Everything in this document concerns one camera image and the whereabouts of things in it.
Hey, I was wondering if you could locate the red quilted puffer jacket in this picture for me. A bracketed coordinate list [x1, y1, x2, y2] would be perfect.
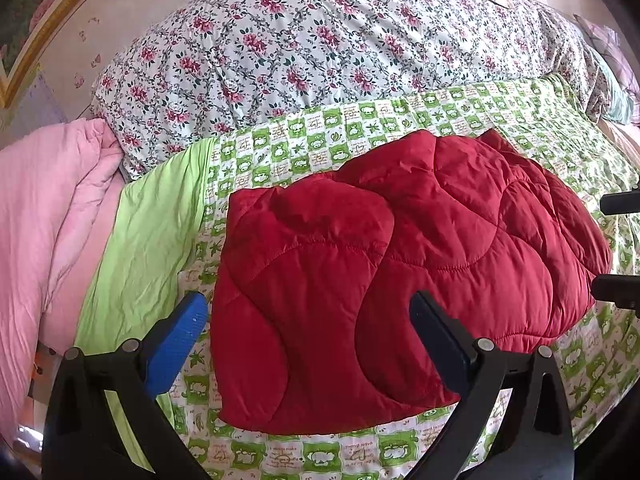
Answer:
[210, 130, 612, 434]

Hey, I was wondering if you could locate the green patterned bed sheet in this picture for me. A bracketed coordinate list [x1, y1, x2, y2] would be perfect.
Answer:
[76, 75, 639, 479]

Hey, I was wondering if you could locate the pink folded blanket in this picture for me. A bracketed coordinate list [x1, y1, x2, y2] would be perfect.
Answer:
[1, 119, 124, 441]

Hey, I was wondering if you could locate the floral white quilt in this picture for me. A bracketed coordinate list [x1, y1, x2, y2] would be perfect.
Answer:
[91, 0, 612, 178]

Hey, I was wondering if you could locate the gold framed picture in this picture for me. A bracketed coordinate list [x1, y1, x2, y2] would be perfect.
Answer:
[1, 0, 85, 108]

